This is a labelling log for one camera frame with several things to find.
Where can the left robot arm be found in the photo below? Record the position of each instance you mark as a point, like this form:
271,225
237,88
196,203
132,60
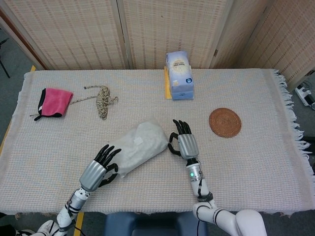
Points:
71,209

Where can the pink and black cloth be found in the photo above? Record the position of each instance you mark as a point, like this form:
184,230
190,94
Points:
54,102

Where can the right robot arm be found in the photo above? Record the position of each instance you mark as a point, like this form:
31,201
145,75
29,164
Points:
216,204

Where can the bamboo folding screen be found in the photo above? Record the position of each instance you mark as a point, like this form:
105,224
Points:
157,32

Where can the round woven rattan coaster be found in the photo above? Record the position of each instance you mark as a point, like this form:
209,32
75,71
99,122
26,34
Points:
225,122

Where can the white device on floor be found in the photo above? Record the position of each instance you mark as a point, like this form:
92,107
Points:
305,94

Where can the woven fringed tablecloth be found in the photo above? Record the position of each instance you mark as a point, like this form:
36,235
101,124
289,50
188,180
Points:
157,147

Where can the blue tissue pack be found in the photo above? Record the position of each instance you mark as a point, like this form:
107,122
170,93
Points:
180,75

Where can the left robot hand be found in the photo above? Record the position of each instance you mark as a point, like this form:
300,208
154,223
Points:
98,169

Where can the black chair leg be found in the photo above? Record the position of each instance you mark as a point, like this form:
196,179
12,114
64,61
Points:
3,61

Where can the translucent white plastic bag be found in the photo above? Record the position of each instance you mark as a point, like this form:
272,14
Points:
140,145

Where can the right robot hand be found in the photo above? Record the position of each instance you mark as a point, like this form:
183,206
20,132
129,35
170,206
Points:
185,143

